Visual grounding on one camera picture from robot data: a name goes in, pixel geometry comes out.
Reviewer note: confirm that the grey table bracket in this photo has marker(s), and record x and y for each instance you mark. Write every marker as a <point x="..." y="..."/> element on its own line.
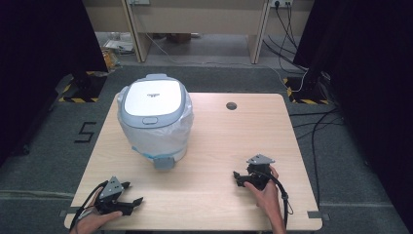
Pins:
<point x="68" y="212"/>
<point x="318" y="215"/>

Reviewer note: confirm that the person's right hand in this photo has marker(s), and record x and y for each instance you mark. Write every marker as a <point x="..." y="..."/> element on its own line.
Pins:
<point x="268" y="198"/>

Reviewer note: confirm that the clear plastic bin liner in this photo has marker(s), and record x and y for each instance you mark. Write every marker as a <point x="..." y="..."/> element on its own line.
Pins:
<point x="162" y="138"/>

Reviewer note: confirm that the white papers on floor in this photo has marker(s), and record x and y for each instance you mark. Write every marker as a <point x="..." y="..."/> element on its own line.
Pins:
<point x="118" y="44"/>

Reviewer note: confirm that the yellow plastic bag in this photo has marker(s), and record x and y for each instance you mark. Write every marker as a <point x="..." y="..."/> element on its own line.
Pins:
<point x="110" y="60"/>

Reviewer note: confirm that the black curtain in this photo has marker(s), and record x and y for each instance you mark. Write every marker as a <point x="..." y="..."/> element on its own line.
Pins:
<point x="39" y="65"/>
<point x="367" y="81"/>

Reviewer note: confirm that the white pedal bin grey-blue lid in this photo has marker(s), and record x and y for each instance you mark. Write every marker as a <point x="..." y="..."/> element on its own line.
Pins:
<point x="152" y="100"/>

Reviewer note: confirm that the white wall power socket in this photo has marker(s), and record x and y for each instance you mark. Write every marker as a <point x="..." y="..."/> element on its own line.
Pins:
<point x="281" y="2"/>

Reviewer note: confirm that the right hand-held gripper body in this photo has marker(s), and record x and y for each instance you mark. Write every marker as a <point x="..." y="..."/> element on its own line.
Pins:
<point x="259" y="175"/>

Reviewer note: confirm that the stand base with hazard tape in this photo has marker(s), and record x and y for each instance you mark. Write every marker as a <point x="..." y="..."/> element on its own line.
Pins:
<point x="81" y="89"/>
<point x="307" y="92"/>

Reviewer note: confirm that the person's left hand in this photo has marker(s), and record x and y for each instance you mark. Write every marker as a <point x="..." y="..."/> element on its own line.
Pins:
<point x="92" y="222"/>

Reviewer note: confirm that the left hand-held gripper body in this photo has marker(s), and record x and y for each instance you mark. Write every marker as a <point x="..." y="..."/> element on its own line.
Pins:
<point x="110" y="195"/>

